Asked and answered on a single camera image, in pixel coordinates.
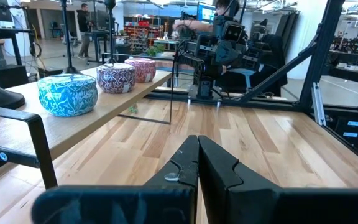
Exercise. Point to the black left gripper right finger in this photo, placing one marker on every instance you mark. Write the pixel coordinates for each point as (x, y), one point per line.
(244, 202)

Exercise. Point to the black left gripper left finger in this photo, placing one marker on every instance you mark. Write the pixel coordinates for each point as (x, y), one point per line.
(166, 199)

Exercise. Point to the pink patterned candle tin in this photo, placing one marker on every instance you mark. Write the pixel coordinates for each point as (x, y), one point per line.
(141, 70)

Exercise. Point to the blue patterned candle tin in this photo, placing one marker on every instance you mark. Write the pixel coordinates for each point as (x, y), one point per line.
(67, 95)

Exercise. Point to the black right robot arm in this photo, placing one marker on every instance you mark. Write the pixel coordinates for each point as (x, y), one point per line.
(204, 70)

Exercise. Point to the purple patterned candle tin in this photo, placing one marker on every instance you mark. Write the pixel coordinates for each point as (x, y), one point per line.
(116, 77)

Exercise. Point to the lit computer monitor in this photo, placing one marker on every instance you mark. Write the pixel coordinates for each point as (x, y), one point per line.
(206, 13)

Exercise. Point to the person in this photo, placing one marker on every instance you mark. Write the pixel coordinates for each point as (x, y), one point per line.
(272, 62)
(84, 25)

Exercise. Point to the green artificial plant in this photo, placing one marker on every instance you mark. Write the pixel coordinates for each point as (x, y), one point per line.
(155, 50)

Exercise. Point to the storage rack with red bins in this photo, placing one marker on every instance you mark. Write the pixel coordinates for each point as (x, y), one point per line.
(143, 32)

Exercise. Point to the black box with blue displays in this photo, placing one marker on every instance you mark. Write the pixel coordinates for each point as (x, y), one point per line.
(356, 130)

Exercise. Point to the black computer case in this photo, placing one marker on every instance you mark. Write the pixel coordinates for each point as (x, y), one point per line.
(11, 76)

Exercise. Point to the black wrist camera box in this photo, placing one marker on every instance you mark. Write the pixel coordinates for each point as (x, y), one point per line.
(233, 31)

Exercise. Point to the white aluminium bracket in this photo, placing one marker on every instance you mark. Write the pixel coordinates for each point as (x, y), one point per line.
(319, 104)

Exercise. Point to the wooden shelf with black frame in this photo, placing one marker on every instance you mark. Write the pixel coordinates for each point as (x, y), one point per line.
(113, 99)

